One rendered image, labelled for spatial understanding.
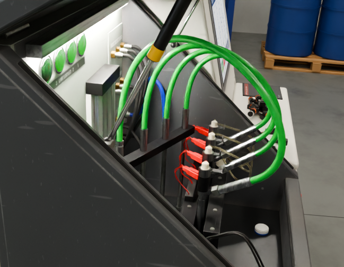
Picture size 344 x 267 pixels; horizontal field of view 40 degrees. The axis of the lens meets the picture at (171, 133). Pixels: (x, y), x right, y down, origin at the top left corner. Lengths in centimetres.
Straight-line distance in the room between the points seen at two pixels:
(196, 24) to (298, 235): 61
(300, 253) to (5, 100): 74
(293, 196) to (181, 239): 64
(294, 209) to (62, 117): 77
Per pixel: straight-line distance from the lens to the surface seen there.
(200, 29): 133
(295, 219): 125
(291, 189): 138
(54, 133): 71
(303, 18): 582
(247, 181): 93
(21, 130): 73
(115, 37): 125
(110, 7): 110
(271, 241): 136
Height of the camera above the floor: 164
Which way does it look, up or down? 25 degrees down
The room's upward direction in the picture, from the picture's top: 3 degrees clockwise
